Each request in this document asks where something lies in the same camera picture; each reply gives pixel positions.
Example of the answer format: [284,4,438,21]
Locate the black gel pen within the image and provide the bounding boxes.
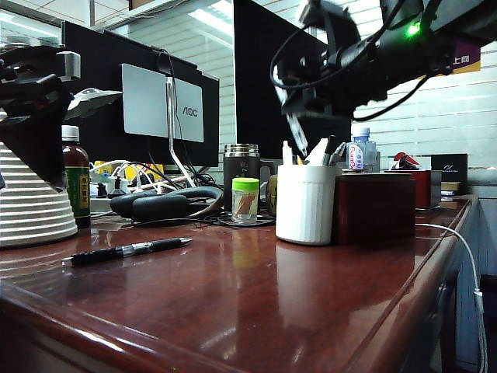
[61,237,193,268]

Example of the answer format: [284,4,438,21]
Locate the dark brown bottle white cap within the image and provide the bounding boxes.
[61,124,92,230]

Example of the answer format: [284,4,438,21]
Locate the olive green round object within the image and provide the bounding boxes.
[266,174,279,217]

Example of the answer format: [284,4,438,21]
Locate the purple and white wall poster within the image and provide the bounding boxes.
[451,41,483,75]

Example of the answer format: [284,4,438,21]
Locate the yellow box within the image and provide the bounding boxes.
[94,159,165,183]

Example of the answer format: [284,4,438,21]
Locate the large black monitor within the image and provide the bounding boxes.
[233,0,353,161]

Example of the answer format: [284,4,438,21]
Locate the green lid toothpick jar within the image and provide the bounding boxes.
[231,177,261,226]

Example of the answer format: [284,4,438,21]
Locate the stacked books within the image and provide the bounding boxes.
[440,181,464,204]

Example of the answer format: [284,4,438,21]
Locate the red ornament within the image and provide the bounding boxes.
[391,152,422,172]

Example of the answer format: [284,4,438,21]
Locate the clear water bottle blue cap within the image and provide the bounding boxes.
[346,127,378,173]

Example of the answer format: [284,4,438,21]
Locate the black AOC monitor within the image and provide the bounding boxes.
[63,21,221,169]

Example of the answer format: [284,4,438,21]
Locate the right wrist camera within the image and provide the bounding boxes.
[297,0,363,51]

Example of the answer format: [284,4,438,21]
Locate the red gift box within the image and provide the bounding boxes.
[384,169,443,210]

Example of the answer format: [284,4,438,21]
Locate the white ceramic pen holder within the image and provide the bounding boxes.
[275,164,338,247]

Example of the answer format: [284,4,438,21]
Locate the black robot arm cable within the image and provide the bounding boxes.
[269,26,335,92]
[351,72,433,122]

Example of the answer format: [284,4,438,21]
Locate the white wedge shaped eraser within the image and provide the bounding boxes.
[304,138,330,166]

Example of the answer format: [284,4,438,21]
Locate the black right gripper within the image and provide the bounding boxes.
[277,46,355,119]

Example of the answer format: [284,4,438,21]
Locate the black headphones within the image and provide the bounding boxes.
[109,186,225,224]

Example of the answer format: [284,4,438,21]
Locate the dark steel thermos mug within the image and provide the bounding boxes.
[223,144,279,214]

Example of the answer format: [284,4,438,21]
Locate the white ribbed thermos jug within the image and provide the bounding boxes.
[0,140,79,249]

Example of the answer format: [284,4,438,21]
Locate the silver monitor stand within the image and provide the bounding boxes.
[165,76,200,188]

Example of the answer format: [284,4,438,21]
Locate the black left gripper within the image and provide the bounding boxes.
[0,45,74,193]

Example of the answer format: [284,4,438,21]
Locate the black coaster mat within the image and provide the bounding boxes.
[216,212,277,228]

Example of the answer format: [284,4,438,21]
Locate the grey pen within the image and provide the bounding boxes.
[329,141,348,168]

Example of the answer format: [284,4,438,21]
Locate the black monitor cable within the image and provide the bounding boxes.
[156,48,184,141]

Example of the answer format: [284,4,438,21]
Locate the small black box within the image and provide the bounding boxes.
[430,153,469,183]

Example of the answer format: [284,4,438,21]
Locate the white power strip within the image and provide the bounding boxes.
[89,170,131,213]

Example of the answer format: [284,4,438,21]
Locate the grey model aeroplane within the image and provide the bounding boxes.
[64,88,124,120]

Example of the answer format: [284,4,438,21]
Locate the white charging cable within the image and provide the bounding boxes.
[416,222,490,373]

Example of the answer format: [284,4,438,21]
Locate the dark red wooden box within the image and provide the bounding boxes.
[332,173,417,246]

